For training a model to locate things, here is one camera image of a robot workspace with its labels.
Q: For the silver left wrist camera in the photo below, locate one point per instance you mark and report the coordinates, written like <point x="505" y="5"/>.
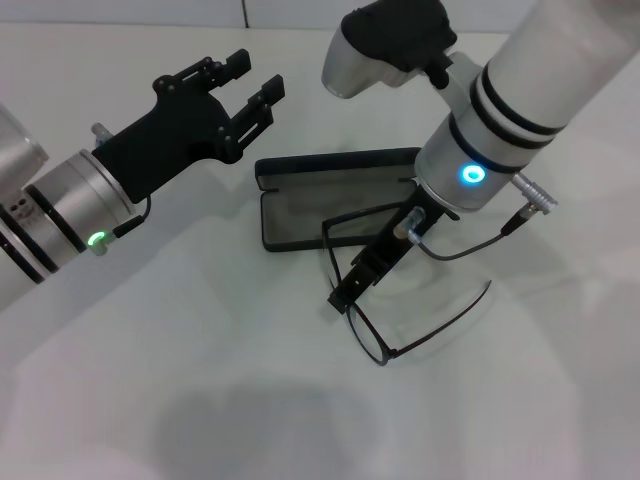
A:
<point x="20" y="150"/>

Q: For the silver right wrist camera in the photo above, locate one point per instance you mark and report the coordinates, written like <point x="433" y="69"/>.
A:
<point x="380" y="40"/>

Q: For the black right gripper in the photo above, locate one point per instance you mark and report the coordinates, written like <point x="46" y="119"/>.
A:
<point x="400" y="245"/>

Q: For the black glasses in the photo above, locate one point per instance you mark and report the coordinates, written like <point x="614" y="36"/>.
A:
<point x="372" y="335"/>

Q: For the black glasses case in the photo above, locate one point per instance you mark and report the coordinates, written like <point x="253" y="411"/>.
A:
<point x="295" y="220"/>

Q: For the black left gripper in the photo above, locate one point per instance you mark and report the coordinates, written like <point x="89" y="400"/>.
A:
<point x="165" y="135"/>

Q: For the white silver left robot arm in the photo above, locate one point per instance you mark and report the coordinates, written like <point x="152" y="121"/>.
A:
<point x="55" y="235"/>

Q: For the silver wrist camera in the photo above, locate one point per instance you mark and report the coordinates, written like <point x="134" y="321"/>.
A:
<point x="20" y="150"/>
<point x="380" y="40"/>

